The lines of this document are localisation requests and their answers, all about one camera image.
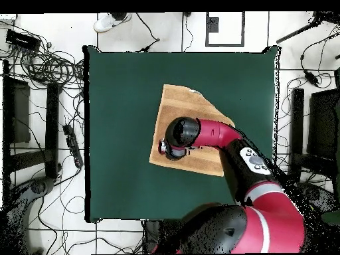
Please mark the grey curved base leg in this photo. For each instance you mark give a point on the grey curved base leg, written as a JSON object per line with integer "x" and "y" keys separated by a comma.
{"x": 318, "y": 196}
{"x": 37, "y": 187}

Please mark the black rectangular floor frame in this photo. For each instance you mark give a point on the black rectangular floor frame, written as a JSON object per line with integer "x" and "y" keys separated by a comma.
{"x": 206, "y": 32}

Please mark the person's white shoe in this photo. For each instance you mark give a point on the person's white shoe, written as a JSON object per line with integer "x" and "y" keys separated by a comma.
{"x": 106, "y": 24}

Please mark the dark green table cloth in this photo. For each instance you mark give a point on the dark green table cloth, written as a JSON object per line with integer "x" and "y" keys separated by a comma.
{"x": 119, "y": 132}

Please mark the black tripod leg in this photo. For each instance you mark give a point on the black tripod leg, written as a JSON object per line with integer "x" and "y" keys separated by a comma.
{"x": 294, "y": 33}

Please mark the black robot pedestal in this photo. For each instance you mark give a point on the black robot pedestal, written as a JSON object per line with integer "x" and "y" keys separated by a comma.
{"x": 151, "y": 236}

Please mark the black power adapter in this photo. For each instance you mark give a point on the black power adapter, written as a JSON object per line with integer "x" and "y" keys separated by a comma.
{"x": 310, "y": 77}

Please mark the black network switch box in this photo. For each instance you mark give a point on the black network switch box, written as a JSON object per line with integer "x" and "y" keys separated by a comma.
{"x": 22, "y": 40}

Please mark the orange terry towel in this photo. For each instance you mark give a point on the orange terry towel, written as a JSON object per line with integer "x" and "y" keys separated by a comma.
{"x": 183, "y": 106}

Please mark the black metal stand frame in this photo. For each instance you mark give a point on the black metal stand frame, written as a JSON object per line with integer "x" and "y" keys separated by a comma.
{"x": 51, "y": 119}
{"x": 297, "y": 127}

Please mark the black power strip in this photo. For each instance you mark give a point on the black power strip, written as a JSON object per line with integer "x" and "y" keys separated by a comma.
{"x": 73, "y": 146}

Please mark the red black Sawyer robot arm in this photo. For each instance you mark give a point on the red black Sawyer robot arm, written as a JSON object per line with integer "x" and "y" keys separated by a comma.
{"x": 217, "y": 132}

